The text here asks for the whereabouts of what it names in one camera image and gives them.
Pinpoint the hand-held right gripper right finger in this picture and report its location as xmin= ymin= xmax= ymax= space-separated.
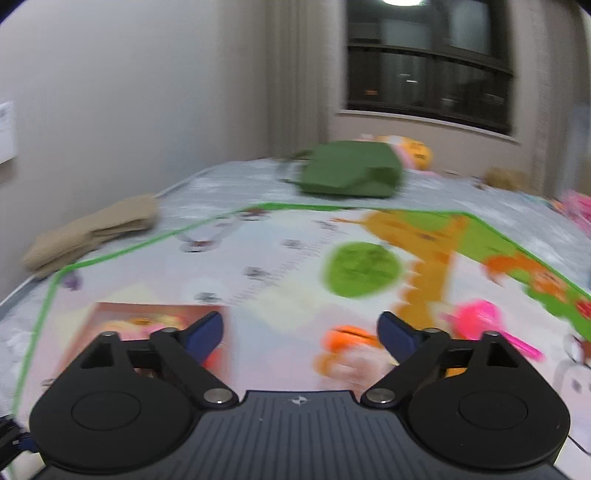
xmin=359 ymin=311 xmax=521 ymax=410

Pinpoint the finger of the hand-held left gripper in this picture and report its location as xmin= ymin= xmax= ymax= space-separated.
xmin=0 ymin=413 xmax=35 ymax=457

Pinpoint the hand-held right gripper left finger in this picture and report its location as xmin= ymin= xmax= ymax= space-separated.
xmin=80 ymin=311 xmax=239 ymax=410

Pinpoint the crochet doll orange hat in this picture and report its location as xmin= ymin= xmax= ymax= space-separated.
xmin=318 ymin=324 xmax=385 ymax=385

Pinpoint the pink plastic toy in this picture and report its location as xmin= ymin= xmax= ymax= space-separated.
xmin=440 ymin=298 xmax=544 ymax=364

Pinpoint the printed play mat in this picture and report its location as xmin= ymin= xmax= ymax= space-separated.
xmin=11 ymin=202 xmax=591 ymax=444

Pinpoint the folded tan blanket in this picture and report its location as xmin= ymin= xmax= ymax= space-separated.
xmin=22 ymin=194 xmax=161 ymax=278

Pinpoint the orange plush toy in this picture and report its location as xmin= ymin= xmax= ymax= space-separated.
xmin=360 ymin=133 xmax=435 ymax=175

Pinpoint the small brown plush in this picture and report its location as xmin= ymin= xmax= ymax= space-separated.
xmin=481 ymin=167 xmax=533 ymax=191

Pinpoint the pink toy house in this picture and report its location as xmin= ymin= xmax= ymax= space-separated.
xmin=558 ymin=191 xmax=591 ymax=223

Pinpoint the beige curtain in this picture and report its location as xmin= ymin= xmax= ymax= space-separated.
xmin=267 ymin=0 xmax=348 ymax=158
xmin=512 ymin=0 xmax=578 ymax=185

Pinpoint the dark window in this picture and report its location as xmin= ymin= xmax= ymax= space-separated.
xmin=345 ymin=0 xmax=516 ymax=136

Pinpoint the white wall device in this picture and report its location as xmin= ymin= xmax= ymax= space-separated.
xmin=0 ymin=98 xmax=18 ymax=165

